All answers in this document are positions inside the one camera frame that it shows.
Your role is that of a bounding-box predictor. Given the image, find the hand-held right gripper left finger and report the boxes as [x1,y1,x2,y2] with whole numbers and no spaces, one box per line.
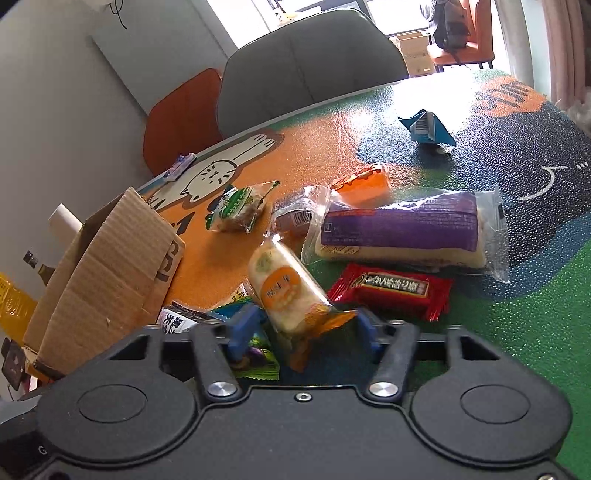
[107,304,267,402]

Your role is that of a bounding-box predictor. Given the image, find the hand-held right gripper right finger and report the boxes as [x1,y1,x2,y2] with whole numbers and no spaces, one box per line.
[355,307,505,402]

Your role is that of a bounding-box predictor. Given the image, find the orange white snack packet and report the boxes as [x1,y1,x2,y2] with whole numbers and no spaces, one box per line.
[248,234,359,373]

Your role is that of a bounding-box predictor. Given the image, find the green white snack packet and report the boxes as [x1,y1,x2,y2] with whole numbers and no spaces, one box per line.
[205,181,280,234]

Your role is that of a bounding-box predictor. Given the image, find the brown cardboard box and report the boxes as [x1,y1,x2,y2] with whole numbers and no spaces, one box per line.
[22,186,186,376]

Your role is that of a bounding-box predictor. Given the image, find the green purple snack packet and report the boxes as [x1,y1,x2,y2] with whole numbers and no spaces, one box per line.
[207,299,280,382]

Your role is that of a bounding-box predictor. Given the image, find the red snack packet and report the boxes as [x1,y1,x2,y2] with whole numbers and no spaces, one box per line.
[327,263,454,323]

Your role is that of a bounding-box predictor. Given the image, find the black white snack packet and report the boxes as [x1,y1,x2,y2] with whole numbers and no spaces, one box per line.
[157,302,214,336]

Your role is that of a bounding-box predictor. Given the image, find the long purple snack packet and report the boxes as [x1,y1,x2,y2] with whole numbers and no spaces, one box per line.
[301,185,511,283]

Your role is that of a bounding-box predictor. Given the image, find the clear wrapped brown snack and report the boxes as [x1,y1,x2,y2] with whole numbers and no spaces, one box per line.
[271,186,331,237]

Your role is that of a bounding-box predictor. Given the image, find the small purple wrapper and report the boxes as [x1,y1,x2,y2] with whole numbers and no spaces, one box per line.
[163,152,197,182]

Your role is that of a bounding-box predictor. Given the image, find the printed cat table mat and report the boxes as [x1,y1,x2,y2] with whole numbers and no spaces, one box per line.
[137,68,591,462]

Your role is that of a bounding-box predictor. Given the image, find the white paper roll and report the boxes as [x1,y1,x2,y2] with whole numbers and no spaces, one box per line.
[48,205,86,248]

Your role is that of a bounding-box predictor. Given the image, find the blue paper packet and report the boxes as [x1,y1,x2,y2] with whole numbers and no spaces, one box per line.
[398,109,458,147]

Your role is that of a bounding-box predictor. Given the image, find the dark glass bottle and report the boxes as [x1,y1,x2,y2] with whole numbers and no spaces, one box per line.
[23,251,57,288]

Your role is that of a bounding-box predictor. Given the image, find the yellow bottle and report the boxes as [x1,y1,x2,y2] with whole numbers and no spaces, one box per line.
[0,272,38,334]

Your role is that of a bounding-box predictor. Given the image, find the black device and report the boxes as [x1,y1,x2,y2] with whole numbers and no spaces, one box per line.
[0,339,25,389]

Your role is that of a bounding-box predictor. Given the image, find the grey chair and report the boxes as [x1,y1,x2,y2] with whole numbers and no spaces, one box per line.
[216,8,410,139]

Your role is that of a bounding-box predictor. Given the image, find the stacked cardboard boxes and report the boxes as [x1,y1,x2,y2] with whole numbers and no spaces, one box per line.
[392,31,437,77]

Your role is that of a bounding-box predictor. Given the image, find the white board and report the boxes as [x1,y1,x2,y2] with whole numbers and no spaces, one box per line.
[91,0,241,117]

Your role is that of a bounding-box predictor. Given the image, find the clear plastic bag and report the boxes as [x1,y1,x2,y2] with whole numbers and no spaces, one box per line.
[567,90,591,136]

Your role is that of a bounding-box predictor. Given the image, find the orange chair with black legs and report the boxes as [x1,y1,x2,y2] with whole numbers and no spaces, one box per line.
[427,0,496,73]

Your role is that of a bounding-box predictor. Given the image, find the black backpack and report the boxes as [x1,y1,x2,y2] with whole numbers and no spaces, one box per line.
[427,0,472,52]

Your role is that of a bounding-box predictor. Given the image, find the pink curtain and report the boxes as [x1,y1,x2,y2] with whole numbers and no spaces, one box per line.
[539,0,591,110]

